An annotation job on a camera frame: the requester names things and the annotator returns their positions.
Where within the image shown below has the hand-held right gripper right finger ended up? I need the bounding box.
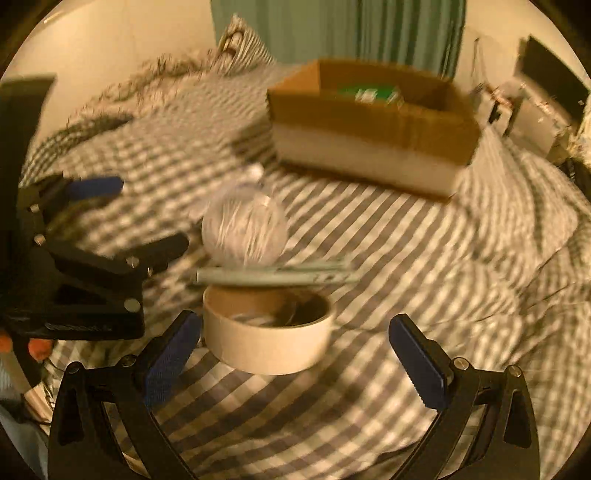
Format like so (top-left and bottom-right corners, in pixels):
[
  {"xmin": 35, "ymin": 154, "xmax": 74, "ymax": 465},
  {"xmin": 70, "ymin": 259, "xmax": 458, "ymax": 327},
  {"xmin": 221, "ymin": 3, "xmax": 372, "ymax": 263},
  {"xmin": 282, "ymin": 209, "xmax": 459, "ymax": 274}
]
[{"xmin": 389, "ymin": 314, "xmax": 541, "ymax": 480}]

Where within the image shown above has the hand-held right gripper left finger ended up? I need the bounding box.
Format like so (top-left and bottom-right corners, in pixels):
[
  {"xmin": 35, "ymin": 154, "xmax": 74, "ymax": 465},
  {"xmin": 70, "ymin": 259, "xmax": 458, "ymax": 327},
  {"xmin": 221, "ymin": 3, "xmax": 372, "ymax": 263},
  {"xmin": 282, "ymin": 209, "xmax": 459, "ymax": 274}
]
[{"xmin": 47, "ymin": 310, "xmax": 202, "ymax": 480}]

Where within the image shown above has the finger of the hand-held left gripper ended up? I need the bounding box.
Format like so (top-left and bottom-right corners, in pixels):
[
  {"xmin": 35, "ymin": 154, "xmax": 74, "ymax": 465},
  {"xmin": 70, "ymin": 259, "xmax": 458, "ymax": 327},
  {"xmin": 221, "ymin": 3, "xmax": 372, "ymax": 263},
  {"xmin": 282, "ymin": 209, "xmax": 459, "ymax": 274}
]
[
  {"xmin": 44, "ymin": 232, "xmax": 190, "ymax": 289},
  {"xmin": 17, "ymin": 175, "xmax": 124, "ymax": 245}
]

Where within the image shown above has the beige tape roll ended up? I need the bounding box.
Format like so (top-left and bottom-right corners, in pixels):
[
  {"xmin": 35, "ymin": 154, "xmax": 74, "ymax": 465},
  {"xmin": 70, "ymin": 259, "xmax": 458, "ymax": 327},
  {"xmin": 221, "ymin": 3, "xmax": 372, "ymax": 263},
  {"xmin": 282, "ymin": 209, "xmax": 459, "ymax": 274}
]
[{"xmin": 202, "ymin": 286, "xmax": 337, "ymax": 376}]

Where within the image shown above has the clear round plastic container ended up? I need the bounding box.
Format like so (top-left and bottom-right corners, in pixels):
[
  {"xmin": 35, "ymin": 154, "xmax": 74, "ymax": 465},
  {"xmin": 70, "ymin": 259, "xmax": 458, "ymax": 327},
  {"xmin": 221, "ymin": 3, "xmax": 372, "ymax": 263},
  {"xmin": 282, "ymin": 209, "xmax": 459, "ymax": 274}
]
[{"xmin": 202, "ymin": 164, "xmax": 288, "ymax": 269}]

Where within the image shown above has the grey checkered blanket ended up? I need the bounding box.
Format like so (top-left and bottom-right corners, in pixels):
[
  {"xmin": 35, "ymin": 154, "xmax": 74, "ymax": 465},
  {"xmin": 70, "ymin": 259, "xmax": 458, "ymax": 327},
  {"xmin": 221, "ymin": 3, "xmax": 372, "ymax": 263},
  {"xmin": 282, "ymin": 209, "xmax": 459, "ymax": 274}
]
[{"xmin": 18, "ymin": 53, "xmax": 591, "ymax": 480}]

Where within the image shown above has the slim green tube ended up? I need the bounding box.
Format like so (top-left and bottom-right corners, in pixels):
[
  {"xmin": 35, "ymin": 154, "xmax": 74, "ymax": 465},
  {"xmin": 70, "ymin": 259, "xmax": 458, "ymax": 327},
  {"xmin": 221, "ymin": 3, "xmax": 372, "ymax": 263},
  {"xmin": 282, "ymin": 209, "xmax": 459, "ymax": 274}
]
[{"xmin": 194, "ymin": 259, "xmax": 361, "ymax": 288}]

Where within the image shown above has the checkered pillow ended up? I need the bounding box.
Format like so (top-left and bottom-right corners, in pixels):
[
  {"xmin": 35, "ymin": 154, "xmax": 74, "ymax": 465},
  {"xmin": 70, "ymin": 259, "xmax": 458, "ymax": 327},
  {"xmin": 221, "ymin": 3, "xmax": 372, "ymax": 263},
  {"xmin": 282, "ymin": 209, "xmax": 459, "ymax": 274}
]
[{"xmin": 216, "ymin": 14, "xmax": 278, "ymax": 75}]

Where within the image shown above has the brown cardboard box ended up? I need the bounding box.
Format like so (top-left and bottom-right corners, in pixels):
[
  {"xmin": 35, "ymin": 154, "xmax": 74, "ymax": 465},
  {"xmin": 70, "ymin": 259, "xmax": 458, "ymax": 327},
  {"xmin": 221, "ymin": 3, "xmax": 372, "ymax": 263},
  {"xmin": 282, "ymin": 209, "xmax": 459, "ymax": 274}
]
[{"xmin": 267, "ymin": 58, "xmax": 482, "ymax": 199}]

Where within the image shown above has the green packet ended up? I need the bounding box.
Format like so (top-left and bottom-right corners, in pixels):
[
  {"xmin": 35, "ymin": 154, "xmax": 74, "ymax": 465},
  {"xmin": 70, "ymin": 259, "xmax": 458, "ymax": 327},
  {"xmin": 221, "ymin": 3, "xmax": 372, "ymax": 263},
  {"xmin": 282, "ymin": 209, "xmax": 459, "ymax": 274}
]
[{"xmin": 336, "ymin": 83, "xmax": 404, "ymax": 107}]

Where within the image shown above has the white desk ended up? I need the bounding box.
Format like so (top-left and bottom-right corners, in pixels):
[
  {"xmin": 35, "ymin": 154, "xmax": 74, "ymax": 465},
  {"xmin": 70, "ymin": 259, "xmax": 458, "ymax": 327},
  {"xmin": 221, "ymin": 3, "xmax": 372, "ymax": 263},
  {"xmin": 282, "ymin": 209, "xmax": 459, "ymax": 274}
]
[{"xmin": 475, "ymin": 78, "xmax": 578, "ymax": 160}]

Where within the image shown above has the green curtain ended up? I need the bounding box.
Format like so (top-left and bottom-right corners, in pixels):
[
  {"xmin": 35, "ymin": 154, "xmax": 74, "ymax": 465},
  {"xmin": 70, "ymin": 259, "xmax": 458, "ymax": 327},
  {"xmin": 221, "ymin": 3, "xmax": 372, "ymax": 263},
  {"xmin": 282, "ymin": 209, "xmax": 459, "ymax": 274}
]
[{"xmin": 210, "ymin": 0, "xmax": 467, "ymax": 78}]

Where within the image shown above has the black screen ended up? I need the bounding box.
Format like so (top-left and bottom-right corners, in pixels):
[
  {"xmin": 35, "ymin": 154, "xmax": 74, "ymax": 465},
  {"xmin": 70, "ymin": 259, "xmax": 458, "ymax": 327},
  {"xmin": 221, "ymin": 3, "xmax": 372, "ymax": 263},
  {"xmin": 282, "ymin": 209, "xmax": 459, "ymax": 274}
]
[{"xmin": 514, "ymin": 36, "xmax": 590, "ymax": 126}]

